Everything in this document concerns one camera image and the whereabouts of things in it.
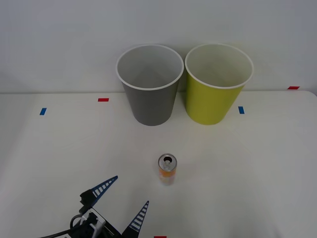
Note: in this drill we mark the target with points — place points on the silver and black left arm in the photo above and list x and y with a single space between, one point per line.
95 219

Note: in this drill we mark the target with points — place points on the yellow-green plastic bin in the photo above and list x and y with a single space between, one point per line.
210 104

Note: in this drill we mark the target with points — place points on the grey plastic bin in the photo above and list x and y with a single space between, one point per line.
152 106

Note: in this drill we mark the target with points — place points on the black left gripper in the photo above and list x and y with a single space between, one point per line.
111 231

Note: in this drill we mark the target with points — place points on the orange and white drink can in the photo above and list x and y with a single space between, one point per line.
168 174

